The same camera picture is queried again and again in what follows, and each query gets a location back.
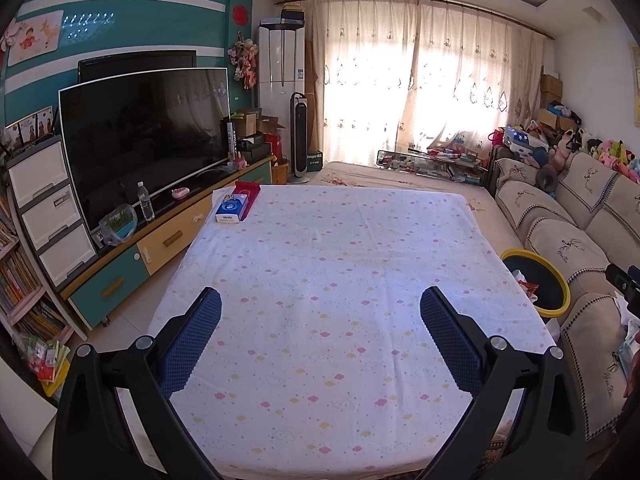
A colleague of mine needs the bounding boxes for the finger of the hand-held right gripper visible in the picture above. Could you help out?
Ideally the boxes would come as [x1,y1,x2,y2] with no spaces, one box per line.
[605,262,640,313]

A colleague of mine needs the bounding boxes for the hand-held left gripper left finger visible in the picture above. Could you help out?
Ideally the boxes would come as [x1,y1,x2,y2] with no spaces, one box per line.
[52,287,223,480]

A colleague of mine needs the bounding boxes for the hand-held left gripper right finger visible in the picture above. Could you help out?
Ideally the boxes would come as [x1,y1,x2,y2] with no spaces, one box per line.
[415,287,587,480]

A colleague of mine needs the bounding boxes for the black yellow-rimmed trash bin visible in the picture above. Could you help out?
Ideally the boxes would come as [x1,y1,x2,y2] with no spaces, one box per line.
[500,248,572,321]

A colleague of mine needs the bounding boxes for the crumpled white tissue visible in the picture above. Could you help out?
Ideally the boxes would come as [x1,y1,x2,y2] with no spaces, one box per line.
[612,295,636,331]

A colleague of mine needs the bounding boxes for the blue wet wipes pack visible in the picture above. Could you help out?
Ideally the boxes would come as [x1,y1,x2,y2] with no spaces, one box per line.
[617,327,640,363]

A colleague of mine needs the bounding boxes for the teal yellow television cabinet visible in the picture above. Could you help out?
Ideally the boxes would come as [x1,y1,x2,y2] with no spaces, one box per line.
[60,155,276,331]

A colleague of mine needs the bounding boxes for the grey neck pillow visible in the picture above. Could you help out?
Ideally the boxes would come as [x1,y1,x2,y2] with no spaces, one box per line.
[536,165,561,193]

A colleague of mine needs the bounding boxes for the row of plush toys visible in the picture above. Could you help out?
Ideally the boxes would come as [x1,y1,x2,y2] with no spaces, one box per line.
[547,127,640,183]

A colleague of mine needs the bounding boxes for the clear plastic bag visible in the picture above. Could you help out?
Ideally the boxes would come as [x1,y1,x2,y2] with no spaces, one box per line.
[98,204,138,247]

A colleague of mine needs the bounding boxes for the blue tissue pack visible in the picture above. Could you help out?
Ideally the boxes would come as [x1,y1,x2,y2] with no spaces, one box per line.
[215,193,251,223]

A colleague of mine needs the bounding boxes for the clear water bottle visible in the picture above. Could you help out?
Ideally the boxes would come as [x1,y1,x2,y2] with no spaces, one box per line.
[136,181,156,222]

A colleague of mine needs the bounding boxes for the colourful packets on floor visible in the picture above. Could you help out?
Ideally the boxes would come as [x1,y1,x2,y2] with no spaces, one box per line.
[20,337,71,396]

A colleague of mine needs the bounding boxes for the long red envelope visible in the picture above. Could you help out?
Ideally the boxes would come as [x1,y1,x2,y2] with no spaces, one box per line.
[232,180,262,211]

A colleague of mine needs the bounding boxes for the bookshelf with books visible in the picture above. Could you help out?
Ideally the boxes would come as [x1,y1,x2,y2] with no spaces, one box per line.
[0,195,76,346]

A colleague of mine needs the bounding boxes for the clutter of boxes and books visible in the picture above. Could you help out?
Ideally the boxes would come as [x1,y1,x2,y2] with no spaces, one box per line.
[407,132,486,181]

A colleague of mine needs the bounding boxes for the star-print blue white bag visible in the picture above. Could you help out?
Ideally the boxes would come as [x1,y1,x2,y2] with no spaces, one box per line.
[502,126,533,148]

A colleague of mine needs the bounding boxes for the glass coffee table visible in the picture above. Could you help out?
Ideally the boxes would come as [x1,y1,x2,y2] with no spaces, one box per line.
[376,149,488,186]

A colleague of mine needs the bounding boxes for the white drawer unit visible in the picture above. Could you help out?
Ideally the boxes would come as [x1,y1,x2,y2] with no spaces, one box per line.
[6,135,100,291]

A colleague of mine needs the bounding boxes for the beige floral bed sheet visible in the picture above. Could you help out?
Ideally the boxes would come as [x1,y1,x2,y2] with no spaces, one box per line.
[315,160,526,261]

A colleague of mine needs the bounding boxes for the large curved television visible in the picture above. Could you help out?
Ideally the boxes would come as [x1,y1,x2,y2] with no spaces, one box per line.
[58,67,232,233]

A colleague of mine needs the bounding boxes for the tall black white box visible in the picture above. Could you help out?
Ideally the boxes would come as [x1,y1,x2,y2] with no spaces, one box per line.
[222,117,238,161]

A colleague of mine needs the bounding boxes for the stack of cardboard boxes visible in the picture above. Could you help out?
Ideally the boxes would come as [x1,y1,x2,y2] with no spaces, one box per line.
[537,72,581,131]

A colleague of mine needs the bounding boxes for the open cardboard box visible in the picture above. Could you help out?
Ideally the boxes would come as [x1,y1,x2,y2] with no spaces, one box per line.
[235,107,286,138]

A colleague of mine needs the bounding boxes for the black white tower fan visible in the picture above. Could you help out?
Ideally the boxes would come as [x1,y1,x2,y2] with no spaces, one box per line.
[290,91,312,184]

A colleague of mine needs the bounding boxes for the brown cardboard sheet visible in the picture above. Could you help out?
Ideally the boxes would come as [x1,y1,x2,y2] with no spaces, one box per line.
[302,40,326,153]

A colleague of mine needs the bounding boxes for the white embroidered curtain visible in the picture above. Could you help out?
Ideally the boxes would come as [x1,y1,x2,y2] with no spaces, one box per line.
[300,0,421,166]
[412,0,546,151]

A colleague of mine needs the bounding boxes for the photo prints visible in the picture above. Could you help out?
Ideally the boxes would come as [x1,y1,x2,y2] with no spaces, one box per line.
[2,106,56,148]

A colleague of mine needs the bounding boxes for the white standing air conditioner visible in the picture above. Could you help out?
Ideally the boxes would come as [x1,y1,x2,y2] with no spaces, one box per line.
[257,22,307,173]

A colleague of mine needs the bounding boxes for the hanging flower decoration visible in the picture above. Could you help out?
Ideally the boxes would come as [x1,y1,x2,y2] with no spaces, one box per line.
[227,31,260,91]

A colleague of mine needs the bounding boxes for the boxes atop air conditioner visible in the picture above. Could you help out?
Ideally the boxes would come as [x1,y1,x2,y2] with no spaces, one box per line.
[260,2,306,28]

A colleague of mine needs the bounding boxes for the cartoon wall poster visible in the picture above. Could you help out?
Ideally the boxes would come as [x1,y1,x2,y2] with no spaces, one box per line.
[6,9,66,67]

